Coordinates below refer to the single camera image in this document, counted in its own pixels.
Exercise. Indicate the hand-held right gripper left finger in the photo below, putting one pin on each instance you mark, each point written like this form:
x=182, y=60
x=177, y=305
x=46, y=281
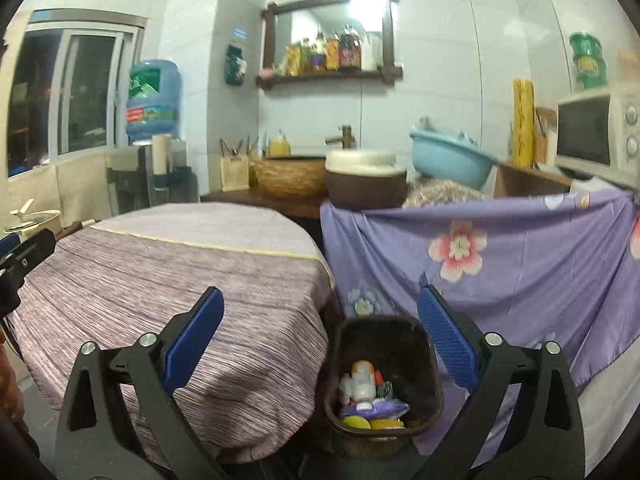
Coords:
x=195, y=340

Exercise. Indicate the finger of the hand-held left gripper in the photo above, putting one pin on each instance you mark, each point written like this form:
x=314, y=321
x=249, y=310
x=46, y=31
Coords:
x=35, y=252
x=9, y=245

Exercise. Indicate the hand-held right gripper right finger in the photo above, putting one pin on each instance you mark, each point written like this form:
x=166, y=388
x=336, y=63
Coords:
x=447, y=345

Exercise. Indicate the brown plastic bin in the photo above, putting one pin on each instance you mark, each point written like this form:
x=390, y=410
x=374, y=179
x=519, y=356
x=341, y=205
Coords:
x=432, y=385

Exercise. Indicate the purple plastic bag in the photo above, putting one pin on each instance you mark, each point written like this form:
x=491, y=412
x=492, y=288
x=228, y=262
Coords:
x=390, y=407

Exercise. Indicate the white plastic bottle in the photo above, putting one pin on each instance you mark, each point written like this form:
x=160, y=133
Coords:
x=360, y=382

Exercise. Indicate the yellow foam fruit net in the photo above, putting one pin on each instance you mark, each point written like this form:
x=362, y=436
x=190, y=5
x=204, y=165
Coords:
x=387, y=424

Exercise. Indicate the yellow lidded can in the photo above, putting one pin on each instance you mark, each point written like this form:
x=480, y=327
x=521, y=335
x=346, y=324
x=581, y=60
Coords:
x=356, y=422

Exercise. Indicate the person's left hand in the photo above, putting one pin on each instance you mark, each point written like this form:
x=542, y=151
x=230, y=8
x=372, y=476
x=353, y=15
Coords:
x=10, y=385

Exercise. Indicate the pot with lid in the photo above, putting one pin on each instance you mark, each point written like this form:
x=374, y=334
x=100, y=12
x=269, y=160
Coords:
x=32, y=222

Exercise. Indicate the grey water dispenser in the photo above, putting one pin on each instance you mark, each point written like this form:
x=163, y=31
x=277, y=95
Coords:
x=125, y=175

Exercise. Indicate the purple floral sheet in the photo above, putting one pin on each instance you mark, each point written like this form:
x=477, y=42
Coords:
x=540, y=270

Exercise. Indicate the brown patterned cloth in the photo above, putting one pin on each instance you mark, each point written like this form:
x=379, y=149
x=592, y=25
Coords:
x=440, y=192

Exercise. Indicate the white cup tube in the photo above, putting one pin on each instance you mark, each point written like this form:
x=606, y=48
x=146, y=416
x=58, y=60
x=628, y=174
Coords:
x=161, y=157

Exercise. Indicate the sliding window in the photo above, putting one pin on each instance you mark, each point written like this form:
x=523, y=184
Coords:
x=85, y=95

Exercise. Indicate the beige chopstick holder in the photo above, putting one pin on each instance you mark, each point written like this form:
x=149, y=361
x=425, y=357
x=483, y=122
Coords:
x=235, y=174

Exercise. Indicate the wooden cabinet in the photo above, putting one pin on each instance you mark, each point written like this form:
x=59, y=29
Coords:
x=520, y=180

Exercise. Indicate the blue plastic basin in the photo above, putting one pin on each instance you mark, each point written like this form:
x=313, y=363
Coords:
x=450, y=160

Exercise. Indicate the wicker basket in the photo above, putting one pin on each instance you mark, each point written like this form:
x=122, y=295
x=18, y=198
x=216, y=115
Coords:
x=290, y=177

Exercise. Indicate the blue water jug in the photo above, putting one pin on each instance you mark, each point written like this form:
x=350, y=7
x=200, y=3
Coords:
x=152, y=95

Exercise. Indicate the yellow soap bottle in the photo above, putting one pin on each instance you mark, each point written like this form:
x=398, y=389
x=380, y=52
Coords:
x=279, y=145

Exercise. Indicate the grey plastic bag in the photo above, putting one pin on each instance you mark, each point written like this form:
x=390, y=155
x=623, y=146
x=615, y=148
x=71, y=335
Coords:
x=440, y=127

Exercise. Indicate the bamboo utensil holder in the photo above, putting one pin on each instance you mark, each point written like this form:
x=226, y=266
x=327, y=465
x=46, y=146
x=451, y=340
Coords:
x=545, y=135

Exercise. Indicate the yellow roll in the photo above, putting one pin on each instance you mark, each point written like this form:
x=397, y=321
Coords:
x=523, y=125

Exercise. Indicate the brass faucet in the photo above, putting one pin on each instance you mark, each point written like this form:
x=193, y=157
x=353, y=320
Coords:
x=345, y=135

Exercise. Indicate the white microwave oven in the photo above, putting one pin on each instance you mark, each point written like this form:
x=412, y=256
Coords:
x=582, y=130

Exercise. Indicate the small pink object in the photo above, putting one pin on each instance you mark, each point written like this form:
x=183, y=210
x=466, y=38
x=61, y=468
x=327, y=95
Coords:
x=268, y=72

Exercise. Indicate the yellow carton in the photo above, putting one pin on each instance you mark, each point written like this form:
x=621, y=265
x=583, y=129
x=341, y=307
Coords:
x=293, y=60

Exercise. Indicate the green bottle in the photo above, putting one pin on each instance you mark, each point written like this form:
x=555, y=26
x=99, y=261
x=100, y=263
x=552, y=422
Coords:
x=306, y=57

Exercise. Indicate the large dark bottle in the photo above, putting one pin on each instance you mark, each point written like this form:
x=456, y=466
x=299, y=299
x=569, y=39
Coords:
x=350, y=52

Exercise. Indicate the dark-capped sauce bottle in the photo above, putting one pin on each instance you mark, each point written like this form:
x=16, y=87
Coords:
x=319, y=55

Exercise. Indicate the yellow label bottle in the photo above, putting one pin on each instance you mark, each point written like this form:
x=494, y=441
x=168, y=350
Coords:
x=332, y=55

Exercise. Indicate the wooden framed mirror shelf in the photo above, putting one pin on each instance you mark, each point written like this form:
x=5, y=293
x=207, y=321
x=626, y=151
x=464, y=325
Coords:
x=272, y=35

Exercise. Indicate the dark wall-hung bag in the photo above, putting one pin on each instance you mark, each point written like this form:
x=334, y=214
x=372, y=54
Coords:
x=235, y=65

